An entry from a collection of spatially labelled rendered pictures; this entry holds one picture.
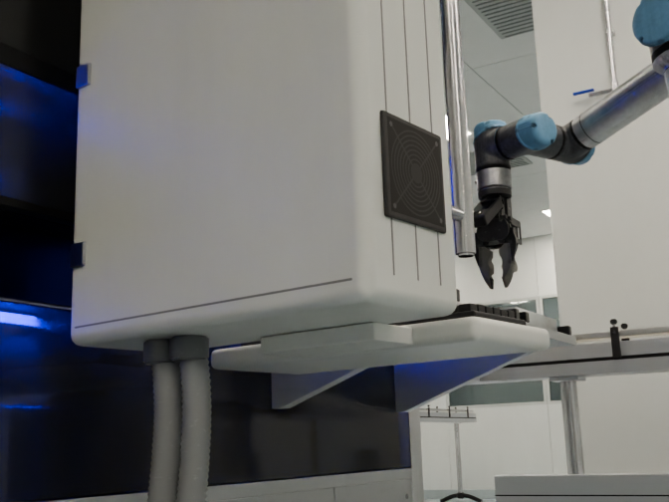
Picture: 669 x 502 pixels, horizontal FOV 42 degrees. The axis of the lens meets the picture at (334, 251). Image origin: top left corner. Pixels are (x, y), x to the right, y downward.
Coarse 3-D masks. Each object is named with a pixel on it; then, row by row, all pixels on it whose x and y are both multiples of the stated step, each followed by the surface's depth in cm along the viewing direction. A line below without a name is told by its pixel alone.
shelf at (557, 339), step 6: (528, 324) 169; (552, 330) 182; (552, 336) 181; (558, 336) 186; (564, 336) 189; (570, 336) 193; (552, 342) 188; (558, 342) 188; (564, 342) 189; (570, 342) 193
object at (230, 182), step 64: (128, 0) 119; (192, 0) 110; (256, 0) 103; (320, 0) 96; (384, 0) 98; (128, 64) 117; (192, 64) 109; (256, 64) 101; (320, 64) 95; (384, 64) 95; (128, 128) 115; (192, 128) 107; (256, 128) 100; (320, 128) 94; (384, 128) 92; (128, 192) 113; (192, 192) 105; (256, 192) 98; (320, 192) 92; (384, 192) 91; (448, 192) 102; (128, 256) 111; (192, 256) 103; (256, 256) 97; (320, 256) 91; (384, 256) 90; (448, 256) 100; (128, 320) 109; (192, 320) 102; (256, 320) 98; (320, 320) 99; (384, 320) 101
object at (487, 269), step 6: (480, 252) 187; (486, 252) 186; (492, 252) 187; (480, 258) 187; (486, 258) 186; (492, 258) 187; (480, 264) 186; (486, 264) 186; (492, 264) 190; (480, 270) 186; (486, 270) 186; (492, 270) 186; (486, 276) 185; (486, 282) 186; (492, 282) 185; (492, 288) 185
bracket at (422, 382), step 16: (400, 368) 205; (416, 368) 203; (432, 368) 201; (448, 368) 199; (464, 368) 197; (480, 368) 195; (496, 368) 194; (400, 384) 204; (416, 384) 202; (432, 384) 200; (448, 384) 198; (464, 384) 198; (400, 400) 203; (416, 400) 201
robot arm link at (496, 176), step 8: (488, 168) 188; (496, 168) 188; (504, 168) 188; (480, 176) 189; (488, 176) 188; (496, 176) 187; (504, 176) 188; (480, 184) 189; (488, 184) 187; (496, 184) 187; (504, 184) 187
